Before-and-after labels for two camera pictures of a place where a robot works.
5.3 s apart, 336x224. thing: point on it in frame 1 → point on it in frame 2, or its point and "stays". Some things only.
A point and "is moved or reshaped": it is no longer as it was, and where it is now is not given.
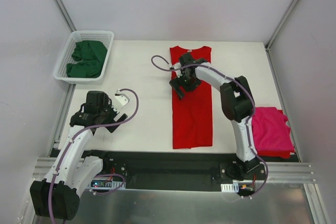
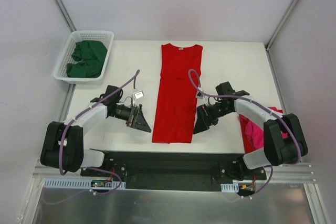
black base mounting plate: x=171 y=170 stays
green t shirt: x=91 y=53 stays
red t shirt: x=192 y=115 is moved or reshaped
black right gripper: x=182 y=84 → x=206 y=114
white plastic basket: x=60 y=73 stays
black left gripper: x=111 y=120 → x=132 y=116
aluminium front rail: x=280 y=172 stays
